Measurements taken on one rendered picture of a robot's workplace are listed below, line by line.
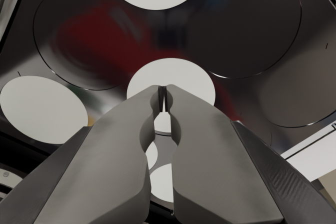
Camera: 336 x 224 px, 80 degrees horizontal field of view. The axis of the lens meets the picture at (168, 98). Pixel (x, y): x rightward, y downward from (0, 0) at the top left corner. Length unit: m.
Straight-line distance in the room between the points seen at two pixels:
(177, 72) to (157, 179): 0.18
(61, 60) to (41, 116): 0.08
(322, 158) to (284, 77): 0.29
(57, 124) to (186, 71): 0.17
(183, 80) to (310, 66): 0.13
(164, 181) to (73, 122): 0.16
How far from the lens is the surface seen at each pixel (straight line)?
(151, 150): 0.29
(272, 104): 0.27
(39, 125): 0.30
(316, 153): 0.50
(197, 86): 0.23
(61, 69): 0.24
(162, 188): 0.35
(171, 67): 0.21
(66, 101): 0.26
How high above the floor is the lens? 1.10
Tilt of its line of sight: 58 degrees down
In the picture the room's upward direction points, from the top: 180 degrees counter-clockwise
